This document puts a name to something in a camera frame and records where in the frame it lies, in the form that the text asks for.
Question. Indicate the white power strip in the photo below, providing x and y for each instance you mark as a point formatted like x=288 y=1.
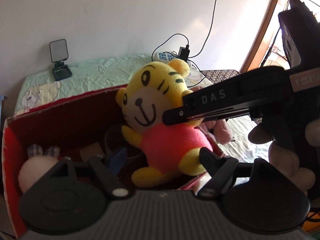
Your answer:
x=164 y=57

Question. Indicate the red cardboard box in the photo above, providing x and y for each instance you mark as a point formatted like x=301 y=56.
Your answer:
x=62 y=205

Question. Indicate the cartoon print bed sheet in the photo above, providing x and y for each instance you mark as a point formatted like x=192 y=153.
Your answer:
x=41 y=88

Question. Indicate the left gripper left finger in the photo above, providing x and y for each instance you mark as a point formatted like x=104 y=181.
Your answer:
x=105 y=181

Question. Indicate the small white plush bunny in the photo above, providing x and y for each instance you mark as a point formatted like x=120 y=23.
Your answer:
x=39 y=162

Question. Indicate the brown patterned blanket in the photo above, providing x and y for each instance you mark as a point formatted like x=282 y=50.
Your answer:
x=216 y=76

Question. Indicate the black charger adapter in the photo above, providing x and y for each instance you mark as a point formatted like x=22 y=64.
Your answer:
x=184 y=53

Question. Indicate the yellow tiger plush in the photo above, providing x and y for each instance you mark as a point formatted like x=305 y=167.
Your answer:
x=170 y=150

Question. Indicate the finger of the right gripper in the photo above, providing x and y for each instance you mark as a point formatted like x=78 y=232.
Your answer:
x=257 y=92

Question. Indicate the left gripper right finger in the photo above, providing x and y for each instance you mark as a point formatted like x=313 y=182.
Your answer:
x=221 y=170

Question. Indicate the white plush bunny blue bow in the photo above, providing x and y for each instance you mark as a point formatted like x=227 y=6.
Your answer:
x=284 y=160

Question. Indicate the phone stand with mirror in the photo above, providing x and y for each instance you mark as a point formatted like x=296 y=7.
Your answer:
x=59 y=54

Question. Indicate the packing tape roll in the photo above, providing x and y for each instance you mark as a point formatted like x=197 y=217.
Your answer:
x=113 y=140

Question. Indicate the pink plush bear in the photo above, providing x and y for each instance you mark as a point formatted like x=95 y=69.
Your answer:
x=218 y=131

